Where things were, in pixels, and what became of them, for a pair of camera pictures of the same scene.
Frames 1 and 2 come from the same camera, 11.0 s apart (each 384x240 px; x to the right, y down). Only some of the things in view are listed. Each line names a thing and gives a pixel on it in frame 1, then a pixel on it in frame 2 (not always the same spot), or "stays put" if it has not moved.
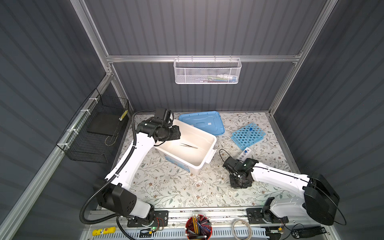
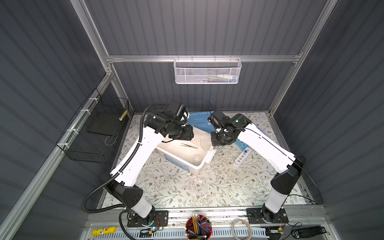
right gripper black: (245, 184) → (214, 143)
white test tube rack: (244, 154) stays put
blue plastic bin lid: (210, 121) stays put
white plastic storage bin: (191, 151) stays put
